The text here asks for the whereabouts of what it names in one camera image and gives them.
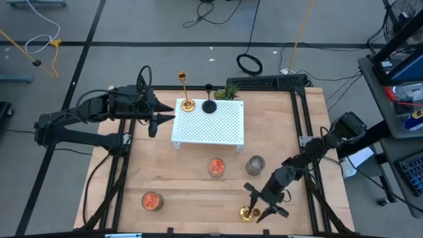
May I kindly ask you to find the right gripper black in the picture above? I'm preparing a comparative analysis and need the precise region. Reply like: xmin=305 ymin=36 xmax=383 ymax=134
xmin=243 ymin=166 xmax=293 ymax=224

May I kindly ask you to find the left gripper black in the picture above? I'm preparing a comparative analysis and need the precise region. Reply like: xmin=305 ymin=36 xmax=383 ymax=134
xmin=131 ymin=86 xmax=176 ymax=139

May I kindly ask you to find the gold candlestick holder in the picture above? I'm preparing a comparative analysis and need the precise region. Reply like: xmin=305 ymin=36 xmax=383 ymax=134
xmin=176 ymin=71 xmax=197 ymax=113
xmin=239 ymin=205 xmax=262 ymax=223

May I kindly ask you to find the grey candle glass jar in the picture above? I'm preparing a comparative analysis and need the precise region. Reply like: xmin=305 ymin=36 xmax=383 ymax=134
xmin=245 ymin=155 xmax=266 ymax=177

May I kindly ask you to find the black candlestick holder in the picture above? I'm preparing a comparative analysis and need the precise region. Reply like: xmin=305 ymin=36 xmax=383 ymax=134
xmin=201 ymin=83 xmax=218 ymax=114

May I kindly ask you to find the orange candle glass jar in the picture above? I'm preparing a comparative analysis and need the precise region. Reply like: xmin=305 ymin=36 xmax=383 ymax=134
xmin=141 ymin=190 xmax=165 ymax=212
xmin=208 ymin=157 xmax=226 ymax=179

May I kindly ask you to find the white perforated metal shelf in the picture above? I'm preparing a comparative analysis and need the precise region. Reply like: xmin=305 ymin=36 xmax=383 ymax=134
xmin=171 ymin=98 xmax=245 ymax=153

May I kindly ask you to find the small green potted plant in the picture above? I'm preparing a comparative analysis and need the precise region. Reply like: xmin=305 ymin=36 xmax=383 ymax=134
xmin=213 ymin=83 xmax=240 ymax=101

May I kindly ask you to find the white box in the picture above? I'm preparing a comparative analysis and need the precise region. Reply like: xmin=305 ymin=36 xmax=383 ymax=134
xmin=339 ymin=146 xmax=375 ymax=180

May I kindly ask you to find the black perforated metal rack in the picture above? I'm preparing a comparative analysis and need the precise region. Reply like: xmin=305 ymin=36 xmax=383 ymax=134
xmin=225 ymin=73 xmax=312 ymax=89

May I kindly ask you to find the grey floor bar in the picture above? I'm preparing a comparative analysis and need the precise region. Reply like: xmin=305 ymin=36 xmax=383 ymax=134
xmin=0 ymin=75 xmax=34 ymax=84

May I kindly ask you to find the black keyboard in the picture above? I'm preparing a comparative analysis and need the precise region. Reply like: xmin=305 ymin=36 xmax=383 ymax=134
xmin=395 ymin=150 xmax=423 ymax=198

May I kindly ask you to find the black object at floor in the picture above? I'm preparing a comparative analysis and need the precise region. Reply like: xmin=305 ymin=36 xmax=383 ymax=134
xmin=0 ymin=101 xmax=15 ymax=127

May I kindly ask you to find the grey equipment cart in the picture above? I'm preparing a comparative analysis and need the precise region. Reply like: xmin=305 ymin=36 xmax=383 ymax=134
xmin=358 ymin=52 xmax=423 ymax=140

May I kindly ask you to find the grey furniture base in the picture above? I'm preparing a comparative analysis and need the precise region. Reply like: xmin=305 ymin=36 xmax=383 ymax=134
xmin=5 ymin=0 xmax=68 ymax=9

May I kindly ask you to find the red tool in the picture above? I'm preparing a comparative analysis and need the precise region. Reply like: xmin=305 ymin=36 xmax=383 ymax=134
xmin=385 ymin=85 xmax=398 ymax=102

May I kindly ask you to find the blue and yellow can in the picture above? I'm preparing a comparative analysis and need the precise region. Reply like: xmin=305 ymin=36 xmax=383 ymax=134
xmin=401 ymin=109 xmax=423 ymax=132

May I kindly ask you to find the blue panel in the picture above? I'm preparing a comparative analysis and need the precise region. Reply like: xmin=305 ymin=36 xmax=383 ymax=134
xmin=389 ymin=54 xmax=423 ymax=83

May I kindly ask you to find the black slanted stand beam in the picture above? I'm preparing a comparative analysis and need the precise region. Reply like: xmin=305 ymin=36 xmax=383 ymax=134
xmin=372 ymin=9 xmax=423 ymax=86

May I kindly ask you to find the black floor fan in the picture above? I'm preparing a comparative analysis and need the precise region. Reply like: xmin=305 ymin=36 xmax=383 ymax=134
xmin=382 ymin=0 xmax=423 ymax=46

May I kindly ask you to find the black coiled floor cable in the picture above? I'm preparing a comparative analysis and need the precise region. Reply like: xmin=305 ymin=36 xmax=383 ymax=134
xmin=235 ymin=0 xmax=264 ymax=77

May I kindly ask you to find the thin black floor cable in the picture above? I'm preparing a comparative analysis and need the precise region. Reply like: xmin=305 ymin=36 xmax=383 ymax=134
xmin=182 ymin=0 xmax=244 ymax=28

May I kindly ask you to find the black metal table frame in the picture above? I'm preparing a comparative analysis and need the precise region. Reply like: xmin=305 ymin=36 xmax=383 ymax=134
xmin=75 ymin=74 xmax=355 ymax=238

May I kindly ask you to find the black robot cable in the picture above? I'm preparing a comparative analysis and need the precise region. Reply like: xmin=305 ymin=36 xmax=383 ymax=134
xmin=81 ymin=152 xmax=113 ymax=227

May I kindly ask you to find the yellow cable with plug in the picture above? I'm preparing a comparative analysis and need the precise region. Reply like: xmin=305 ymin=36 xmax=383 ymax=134
xmin=49 ymin=38 xmax=63 ymax=79

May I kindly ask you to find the white floor cable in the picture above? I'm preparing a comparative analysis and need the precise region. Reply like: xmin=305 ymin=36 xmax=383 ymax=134
xmin=24 ymin=0 xmax=62 ymax=56

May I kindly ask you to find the orange floor cable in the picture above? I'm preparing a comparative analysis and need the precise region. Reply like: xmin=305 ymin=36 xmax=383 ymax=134
xmin=288 ymin=0 xmax=315 ymax=74

